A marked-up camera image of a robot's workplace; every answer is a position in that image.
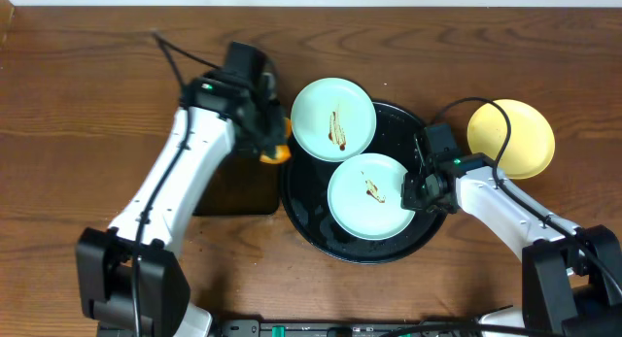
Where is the light blue plate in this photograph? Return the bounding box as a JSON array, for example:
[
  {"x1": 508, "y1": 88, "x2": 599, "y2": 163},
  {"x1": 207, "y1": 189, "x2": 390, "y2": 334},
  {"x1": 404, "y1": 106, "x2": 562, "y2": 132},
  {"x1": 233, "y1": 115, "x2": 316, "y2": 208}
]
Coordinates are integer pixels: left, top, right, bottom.
[
  {"x1": 328, "y1": 153, "x2": 415, "y2": 241},
  {"x1": 291, "y1": 78, "x2": 377, "y2": 162}
]

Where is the black rectangular tray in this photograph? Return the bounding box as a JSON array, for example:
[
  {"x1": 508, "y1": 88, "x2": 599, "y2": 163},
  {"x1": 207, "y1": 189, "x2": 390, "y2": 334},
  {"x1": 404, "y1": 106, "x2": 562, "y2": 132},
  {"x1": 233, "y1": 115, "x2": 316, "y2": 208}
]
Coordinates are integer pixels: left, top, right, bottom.
[{"x1": 193, "y1": 153, "x2": 280, "y2": 217}]

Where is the green and yellow sponge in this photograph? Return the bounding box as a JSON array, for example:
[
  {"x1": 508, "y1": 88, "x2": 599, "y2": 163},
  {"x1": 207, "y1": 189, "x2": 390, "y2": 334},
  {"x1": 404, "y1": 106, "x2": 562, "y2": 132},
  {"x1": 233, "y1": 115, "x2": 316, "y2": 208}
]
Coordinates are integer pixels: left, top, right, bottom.
[{"x1": 259, "y1": 118, "x2": 293, "y2": 165}]

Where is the yellow plate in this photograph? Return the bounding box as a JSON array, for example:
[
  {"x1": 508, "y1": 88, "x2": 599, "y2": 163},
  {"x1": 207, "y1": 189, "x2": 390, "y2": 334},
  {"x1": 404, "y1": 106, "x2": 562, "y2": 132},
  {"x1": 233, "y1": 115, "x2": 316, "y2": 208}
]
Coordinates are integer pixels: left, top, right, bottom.
[{"x1": 466, "y1": 99, "x2": 555, "y2": 180}]

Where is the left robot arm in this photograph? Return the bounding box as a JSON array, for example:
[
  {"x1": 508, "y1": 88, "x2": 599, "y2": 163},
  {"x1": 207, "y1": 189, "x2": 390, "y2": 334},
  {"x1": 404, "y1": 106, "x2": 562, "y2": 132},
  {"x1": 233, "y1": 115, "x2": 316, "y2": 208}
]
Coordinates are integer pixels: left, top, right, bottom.
[{"x1": 76, "y1": 73, "x2": 286, "y2": 336}]

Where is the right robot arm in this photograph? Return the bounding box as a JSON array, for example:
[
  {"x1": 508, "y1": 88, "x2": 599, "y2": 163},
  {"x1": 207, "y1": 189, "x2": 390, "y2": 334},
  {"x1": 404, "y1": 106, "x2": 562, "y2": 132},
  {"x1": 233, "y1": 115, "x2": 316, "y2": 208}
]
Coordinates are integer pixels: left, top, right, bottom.
[{"x1": 401, "y1": 154, "x2": 621, "y2": 336}]

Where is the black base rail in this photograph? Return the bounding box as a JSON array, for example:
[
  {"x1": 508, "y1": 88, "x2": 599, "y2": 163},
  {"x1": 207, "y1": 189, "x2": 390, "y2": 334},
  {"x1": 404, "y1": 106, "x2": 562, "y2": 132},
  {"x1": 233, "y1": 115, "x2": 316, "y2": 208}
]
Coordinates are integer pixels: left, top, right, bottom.
[{"x1": 95, "y1": 318, "x2": 487, "y2": 337}]

